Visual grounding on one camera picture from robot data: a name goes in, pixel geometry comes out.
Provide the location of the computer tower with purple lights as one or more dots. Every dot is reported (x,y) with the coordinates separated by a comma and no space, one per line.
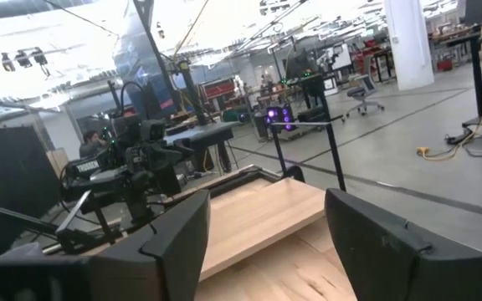
(280,117)

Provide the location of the black camera rig pole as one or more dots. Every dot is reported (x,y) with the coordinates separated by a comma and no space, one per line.
(152,42)

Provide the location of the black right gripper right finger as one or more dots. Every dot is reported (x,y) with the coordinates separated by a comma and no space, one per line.
(383,259)

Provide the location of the red equipment case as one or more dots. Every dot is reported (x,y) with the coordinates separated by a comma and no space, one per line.
(219,89)

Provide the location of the black background desk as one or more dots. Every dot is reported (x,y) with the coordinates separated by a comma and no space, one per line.
(203,134)

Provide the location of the white pillar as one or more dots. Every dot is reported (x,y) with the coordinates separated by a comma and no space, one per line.
(408,42)

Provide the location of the grey office chair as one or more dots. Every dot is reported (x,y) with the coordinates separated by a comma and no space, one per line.
(362,93)

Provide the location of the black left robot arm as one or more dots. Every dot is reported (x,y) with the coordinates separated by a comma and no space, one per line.
(87,167)

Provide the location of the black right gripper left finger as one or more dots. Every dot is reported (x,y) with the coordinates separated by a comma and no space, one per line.
(174,259)

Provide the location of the person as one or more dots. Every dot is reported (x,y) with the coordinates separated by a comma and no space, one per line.
(91,144)

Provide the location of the large black panel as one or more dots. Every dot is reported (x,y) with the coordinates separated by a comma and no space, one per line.
(11,175)

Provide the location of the black ceiling spotlight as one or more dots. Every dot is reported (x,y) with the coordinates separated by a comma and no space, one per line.
(23,59)
(39,56)
(7,62)

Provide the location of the black desk leg stand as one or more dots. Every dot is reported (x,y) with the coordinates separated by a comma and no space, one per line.
(477,75)

